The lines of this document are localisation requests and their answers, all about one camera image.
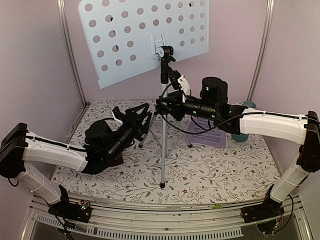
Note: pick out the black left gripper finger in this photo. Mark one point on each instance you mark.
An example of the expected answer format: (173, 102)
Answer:
(140, 111)
(146, 123)

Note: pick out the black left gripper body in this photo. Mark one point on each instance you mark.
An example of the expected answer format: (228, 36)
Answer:
(134, 128)

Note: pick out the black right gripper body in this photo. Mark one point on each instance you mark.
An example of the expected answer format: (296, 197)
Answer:
(176, 106)

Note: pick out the purple sheet music page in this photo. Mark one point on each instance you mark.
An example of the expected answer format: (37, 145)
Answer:
(214, 138)

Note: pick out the light blue music stand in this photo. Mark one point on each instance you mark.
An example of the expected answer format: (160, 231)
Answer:
(131, 41)

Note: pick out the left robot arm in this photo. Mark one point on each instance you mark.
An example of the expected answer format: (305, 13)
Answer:
(103, 149)

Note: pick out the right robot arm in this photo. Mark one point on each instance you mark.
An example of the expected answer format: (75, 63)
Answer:
(303, 129)

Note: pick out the brown wooden metronome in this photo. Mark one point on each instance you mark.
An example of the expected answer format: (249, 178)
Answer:
(117, 161)

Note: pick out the floral patterned table mat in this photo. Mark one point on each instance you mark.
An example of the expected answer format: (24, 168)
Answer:
(200, 174)

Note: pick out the teal cup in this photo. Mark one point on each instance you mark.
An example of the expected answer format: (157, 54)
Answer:
(244, 137)

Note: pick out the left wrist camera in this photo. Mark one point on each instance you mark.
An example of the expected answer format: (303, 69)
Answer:
(116, 115)

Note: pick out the right aluminium frame post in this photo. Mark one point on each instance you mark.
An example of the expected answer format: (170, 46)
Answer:
(269, 12)

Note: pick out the aluminium frame post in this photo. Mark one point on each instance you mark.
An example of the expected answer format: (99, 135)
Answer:
(269, 12)
(61, 7)

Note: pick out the aluminium base frame rail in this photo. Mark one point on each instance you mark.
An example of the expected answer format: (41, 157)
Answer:
(125, 220)

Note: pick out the left aluminium frame post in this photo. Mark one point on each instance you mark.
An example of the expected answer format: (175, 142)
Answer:
(61, 7)

